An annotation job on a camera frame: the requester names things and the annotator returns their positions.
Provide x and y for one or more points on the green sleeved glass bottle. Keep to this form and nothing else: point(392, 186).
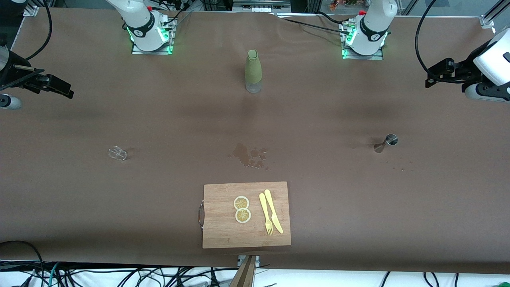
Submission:
point(253, 67)

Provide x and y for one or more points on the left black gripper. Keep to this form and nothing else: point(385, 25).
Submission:
point(463, 70)

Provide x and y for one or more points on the clear glass measuring cup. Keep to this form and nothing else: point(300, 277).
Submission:
point(118, 153)

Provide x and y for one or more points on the yellow plastic fork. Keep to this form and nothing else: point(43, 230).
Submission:
point(264, 209)

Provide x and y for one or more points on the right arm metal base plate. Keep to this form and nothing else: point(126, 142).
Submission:
point(153, 52)

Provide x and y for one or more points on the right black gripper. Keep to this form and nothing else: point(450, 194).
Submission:
point(16, 74)

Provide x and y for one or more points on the wooden camera post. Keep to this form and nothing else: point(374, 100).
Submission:
point(245, 277)

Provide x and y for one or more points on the yellow lemon slice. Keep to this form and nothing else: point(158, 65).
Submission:
point(243, 215)
point(241, 203)

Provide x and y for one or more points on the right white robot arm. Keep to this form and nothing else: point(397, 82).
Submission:
point(139, 22)

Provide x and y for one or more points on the grey metal box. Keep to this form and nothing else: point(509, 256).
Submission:
point(261, 7)

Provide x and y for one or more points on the steel double jigger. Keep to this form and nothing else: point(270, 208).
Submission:
point(391, 140)

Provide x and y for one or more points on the small metal mounting bracket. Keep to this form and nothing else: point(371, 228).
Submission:
point(240, 260)

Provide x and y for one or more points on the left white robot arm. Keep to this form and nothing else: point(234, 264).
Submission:
point(374, 24)

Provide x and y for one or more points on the yellow plastic knife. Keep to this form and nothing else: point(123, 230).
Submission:
point(273, 209)

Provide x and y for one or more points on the aluminium frame profile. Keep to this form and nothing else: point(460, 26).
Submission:
point(500, 8)

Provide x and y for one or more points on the brown table mat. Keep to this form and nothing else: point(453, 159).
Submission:
point(358, 207)

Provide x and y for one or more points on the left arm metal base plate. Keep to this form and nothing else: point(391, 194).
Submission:
point(362, 57)

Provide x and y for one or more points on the spilled liquid puddle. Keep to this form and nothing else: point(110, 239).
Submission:
point(241, 153)

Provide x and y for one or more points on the metal corner bracket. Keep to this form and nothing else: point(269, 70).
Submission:
point(487, 20)
point(31, 11)

